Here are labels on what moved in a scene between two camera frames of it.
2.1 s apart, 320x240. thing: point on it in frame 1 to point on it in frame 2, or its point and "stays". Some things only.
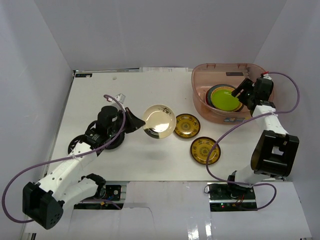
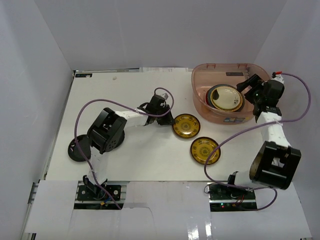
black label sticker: (83, 75) stays
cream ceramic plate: (160, 121) to (229, 98)
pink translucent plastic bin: (206, 75) stays
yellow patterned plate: (186, 125) stays
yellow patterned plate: (200, 149) stays
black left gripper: (127, 120) to (164, 117)
